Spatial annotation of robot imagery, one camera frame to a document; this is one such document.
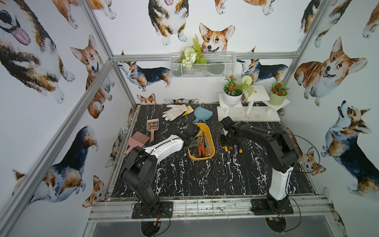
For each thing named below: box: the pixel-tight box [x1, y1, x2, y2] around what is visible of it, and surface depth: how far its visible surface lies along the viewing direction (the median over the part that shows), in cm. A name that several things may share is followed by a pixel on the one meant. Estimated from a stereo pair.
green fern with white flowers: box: [177, 33, 208, 70], surface depth 82 cm
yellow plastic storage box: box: [188, 122, 216, 161], surface depth 94 cm
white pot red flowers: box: [223, 75, 244, 108], surface depth 92 cm
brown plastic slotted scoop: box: [146, 118, 160, 142], surface depth 111 cm
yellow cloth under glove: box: [181, 103, 195, 118], surface depth 120 cm
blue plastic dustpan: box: [192, 106, 214, 123], surface depth 117 cm
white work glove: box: [161, 103, 188, 121], surface depth 116 cm
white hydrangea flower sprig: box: [240, 75, 255, 98], surface depth 92 cm
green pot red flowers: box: [268, 80, 290, 107], surface depth 95 cm
